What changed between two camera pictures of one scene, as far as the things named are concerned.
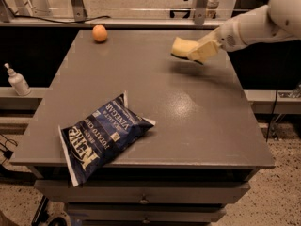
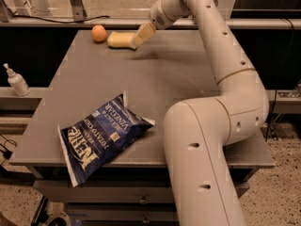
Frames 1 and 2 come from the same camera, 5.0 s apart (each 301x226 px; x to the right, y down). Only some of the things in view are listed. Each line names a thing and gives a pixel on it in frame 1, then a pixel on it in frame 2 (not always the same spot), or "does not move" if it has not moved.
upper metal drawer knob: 144,201 does not move
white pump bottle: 18,82 does not move
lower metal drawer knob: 146,221 does not move
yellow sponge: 182,47 -> 119,40
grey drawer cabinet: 200,153 does not move
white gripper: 229,37 -> 157,17
